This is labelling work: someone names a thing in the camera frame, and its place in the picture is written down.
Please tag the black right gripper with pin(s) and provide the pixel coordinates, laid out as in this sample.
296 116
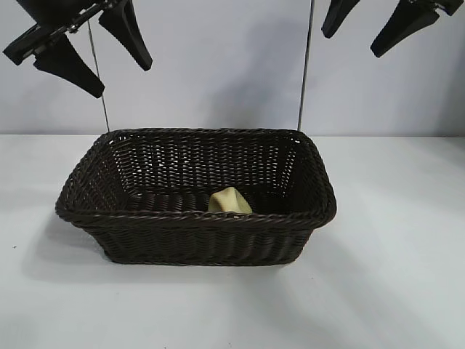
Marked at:
450 5

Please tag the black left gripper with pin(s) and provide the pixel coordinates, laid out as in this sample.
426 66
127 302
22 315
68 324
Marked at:
69 14

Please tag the pale yellow apple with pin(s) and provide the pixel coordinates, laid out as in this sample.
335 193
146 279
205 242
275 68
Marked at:
229 201

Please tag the dark brown woven basket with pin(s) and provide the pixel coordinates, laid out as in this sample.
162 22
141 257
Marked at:
203 236

